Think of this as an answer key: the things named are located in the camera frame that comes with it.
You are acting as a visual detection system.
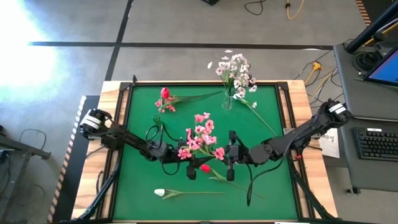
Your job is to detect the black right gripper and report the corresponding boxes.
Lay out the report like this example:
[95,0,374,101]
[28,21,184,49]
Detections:
[224,130,251,182]

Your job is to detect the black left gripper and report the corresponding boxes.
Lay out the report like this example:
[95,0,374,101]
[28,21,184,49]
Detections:
[160,143,215,182]

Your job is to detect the pink artificial flower spray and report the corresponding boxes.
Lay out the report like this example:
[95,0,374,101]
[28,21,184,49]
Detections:
[177,111,226,161]
[154,91,223,113]

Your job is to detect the white artificial tulip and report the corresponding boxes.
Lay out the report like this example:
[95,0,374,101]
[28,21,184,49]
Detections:
[154,188,226,200]
[232,92,278,137]

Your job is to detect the clear glass vase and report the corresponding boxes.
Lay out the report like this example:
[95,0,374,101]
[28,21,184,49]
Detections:
[221,93,234,111]

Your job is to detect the green glass vase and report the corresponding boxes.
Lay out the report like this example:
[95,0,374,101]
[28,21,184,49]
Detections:
[152,114,165,128]

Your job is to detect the white paper sheet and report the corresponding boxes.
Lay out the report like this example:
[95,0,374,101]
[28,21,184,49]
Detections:
[318,128,341,159]

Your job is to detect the black hazard-striped floor mat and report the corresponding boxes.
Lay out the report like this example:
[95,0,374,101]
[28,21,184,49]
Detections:
[355,0,373,27]
[46,95,101,223]

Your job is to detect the grey desk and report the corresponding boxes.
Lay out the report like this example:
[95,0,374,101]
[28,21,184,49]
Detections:
[333,42,398,193]

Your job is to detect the black computer keyboard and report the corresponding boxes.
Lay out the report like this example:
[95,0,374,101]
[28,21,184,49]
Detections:
[353,126,398,162]

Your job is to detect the laptop with blue screen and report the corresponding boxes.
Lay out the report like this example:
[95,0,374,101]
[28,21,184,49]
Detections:
[363,45,398,88]

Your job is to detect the black pole on desk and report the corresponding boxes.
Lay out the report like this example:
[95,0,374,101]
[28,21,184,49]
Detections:
[345,1,398,54]

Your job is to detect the dark metal stand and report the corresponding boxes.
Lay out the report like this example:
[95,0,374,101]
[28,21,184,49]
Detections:
[0,124,52,218]

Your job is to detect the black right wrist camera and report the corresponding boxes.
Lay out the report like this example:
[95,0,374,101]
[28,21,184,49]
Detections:
[229,144,241,162]

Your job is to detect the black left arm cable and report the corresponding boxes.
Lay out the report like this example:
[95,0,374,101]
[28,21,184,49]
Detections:
[145,114,182,175]

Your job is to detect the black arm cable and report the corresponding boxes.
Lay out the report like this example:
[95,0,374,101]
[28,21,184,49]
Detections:
[246,136,292,207]
[145,114,182,175]

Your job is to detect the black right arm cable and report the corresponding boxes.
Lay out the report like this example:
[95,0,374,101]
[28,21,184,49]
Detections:
[246,136,292,207]

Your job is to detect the black metal table frame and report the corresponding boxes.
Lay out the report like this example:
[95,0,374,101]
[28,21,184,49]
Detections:
[104,80,312,223]

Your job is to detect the black diagonal frame strut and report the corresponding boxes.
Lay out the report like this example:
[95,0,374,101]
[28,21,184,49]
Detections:
[285,146,338,222]
[77,149,123,222]

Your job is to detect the floor cable bundle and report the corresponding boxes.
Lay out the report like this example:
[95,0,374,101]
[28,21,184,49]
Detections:
[294,49,348,105]

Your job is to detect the black floor cable loop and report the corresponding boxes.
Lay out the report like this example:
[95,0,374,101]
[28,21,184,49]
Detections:
[244,0,267,16]

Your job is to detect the yellow floor cable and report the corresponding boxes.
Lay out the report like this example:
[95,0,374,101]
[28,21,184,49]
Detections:
[285,0,307,21]

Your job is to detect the coiled black cable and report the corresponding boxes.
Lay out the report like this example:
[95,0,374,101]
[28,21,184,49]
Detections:
[352,49,384,73]

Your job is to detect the thin black floor cable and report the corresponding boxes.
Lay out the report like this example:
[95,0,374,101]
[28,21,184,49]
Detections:
[18,128,47,151]

